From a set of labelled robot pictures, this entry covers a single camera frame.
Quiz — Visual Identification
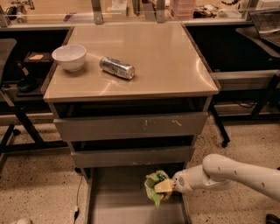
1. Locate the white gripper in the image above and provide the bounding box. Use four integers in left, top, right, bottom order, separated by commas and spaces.
154, 169, 193, 194

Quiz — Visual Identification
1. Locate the green rice chip bag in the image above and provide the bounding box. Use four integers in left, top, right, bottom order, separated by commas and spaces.
144, 170, 172, 209

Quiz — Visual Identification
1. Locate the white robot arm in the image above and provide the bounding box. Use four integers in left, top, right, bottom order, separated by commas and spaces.
154, 154, 280, 201

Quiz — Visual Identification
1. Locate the grey middle drawer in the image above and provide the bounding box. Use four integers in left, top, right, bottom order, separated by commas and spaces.
71, 145, 194, 168

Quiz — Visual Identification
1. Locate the grey open bottom drawer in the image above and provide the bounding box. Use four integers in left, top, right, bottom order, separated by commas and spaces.
85, 164, 192, 224

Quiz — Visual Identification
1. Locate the grey top drawer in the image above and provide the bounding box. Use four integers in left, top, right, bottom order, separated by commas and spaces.
54, 112, 207, 142

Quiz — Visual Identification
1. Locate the grey drawer cabinet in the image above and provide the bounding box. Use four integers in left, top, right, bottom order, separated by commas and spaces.
44, 22, 219, 178

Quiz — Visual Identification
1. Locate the black table leg with caster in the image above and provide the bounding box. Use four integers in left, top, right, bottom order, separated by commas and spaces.
209, 103, 230, 148

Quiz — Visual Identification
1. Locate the silver drink can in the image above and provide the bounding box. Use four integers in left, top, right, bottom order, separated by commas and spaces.
99, 57, 135, 80

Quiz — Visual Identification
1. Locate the white ceramic bowl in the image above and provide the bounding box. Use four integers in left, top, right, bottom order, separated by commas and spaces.
52, 45, 87, 72

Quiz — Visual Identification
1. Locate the black laptop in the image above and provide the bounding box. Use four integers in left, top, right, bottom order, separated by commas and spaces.
249, 9, 280, 47

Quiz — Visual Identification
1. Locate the black cable on floor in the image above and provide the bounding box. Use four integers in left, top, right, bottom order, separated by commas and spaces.
73, 174, 84, 224

